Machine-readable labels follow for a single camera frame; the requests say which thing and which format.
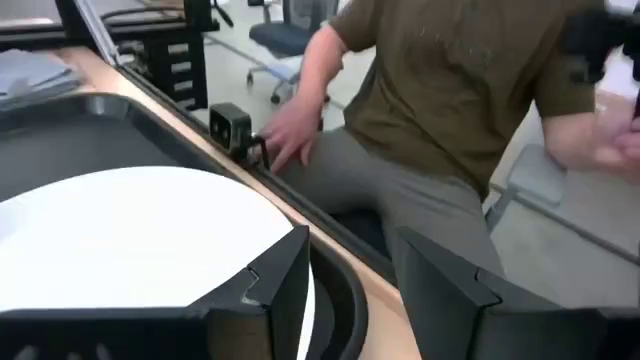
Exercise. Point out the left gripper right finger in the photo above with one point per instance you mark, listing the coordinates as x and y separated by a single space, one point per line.
440 300

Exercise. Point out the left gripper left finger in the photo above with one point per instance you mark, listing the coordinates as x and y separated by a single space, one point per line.
280 300

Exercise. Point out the white round plate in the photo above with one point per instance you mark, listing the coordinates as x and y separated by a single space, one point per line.
125 235

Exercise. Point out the black plastic tray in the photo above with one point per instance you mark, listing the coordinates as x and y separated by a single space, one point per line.
75 145

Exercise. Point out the grey napkin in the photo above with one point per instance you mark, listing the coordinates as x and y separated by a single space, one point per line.
30 75

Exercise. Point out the grey padded stool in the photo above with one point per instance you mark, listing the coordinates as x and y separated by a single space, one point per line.
537 172

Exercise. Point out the person's hand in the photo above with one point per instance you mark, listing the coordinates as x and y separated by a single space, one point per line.
290 135
620 145

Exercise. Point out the person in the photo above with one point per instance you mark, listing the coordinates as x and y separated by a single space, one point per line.
450 90

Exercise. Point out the blue office chair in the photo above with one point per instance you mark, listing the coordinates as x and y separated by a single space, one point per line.
280 37

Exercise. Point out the black slotted rack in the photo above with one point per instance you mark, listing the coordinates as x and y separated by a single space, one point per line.
160 65

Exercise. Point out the black blurry device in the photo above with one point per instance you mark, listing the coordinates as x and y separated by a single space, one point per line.
590 40

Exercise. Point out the dark grey desk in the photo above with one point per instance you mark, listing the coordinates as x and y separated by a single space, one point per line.
140 27

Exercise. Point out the black boxy camera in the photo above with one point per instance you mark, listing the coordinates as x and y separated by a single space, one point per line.
227 127

